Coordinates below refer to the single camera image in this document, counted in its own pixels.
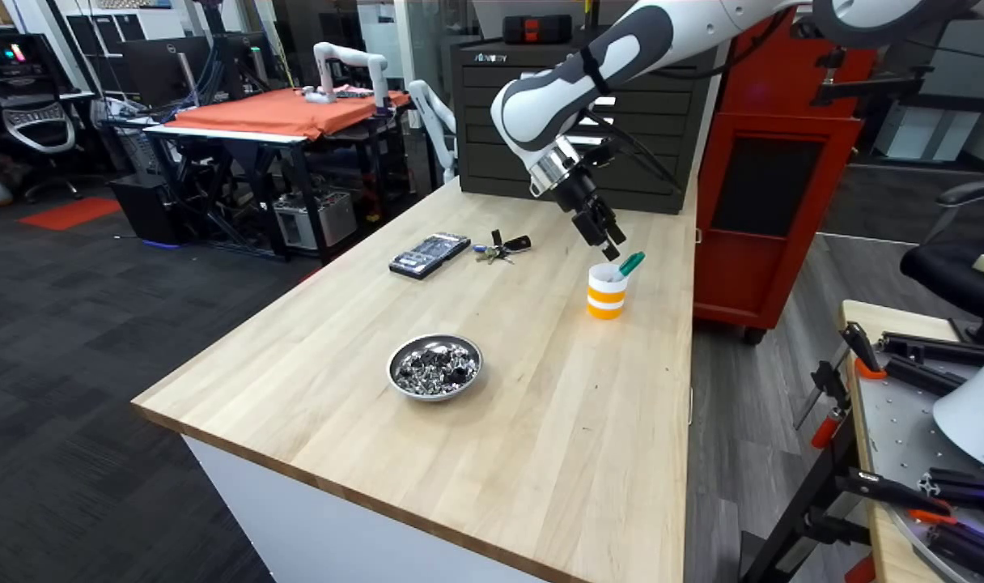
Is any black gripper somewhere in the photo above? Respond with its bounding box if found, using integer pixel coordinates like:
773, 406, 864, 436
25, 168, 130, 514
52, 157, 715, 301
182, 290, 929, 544
553, 172, 625, 258

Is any green capped marker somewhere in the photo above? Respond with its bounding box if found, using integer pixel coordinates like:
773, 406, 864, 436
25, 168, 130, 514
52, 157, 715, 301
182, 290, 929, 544
619, 252, 644, 279

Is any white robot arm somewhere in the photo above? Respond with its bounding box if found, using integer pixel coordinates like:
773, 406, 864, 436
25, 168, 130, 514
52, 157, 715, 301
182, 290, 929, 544
488, 0, 984, 258

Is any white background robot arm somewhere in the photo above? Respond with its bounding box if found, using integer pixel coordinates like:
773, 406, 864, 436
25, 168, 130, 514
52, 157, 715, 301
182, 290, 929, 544
301, 43, 389, 107

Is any orange and white cup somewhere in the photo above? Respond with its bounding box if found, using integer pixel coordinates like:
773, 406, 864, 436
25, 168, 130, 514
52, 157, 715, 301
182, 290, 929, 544
587, 263, 627, 320

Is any dark grey drawer cabinet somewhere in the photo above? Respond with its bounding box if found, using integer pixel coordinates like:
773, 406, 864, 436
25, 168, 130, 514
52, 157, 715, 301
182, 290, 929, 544
451, 37, 723, 217

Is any key bunch with fob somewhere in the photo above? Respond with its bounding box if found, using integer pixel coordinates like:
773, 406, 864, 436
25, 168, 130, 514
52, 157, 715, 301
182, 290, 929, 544
473, 231, 530, 263

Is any metal bowl with screws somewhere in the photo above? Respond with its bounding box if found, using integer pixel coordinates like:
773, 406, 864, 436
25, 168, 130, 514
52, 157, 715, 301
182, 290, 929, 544
384, 335, 483, 402

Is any red tool cabinet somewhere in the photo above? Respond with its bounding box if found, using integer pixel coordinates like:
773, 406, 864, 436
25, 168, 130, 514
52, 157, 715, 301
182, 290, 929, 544
692, 11, 875, 344

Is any orange covered workbench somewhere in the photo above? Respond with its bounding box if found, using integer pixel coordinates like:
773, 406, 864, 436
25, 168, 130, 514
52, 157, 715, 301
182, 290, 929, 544
148, 86, 411, 252

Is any side table with clamps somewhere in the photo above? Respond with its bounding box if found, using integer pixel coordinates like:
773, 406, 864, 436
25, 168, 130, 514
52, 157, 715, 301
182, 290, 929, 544
743, 301, 984, 583

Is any black office chair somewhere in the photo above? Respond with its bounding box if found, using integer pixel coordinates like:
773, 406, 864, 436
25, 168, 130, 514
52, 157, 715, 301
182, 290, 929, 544
899, 177, 984, 344

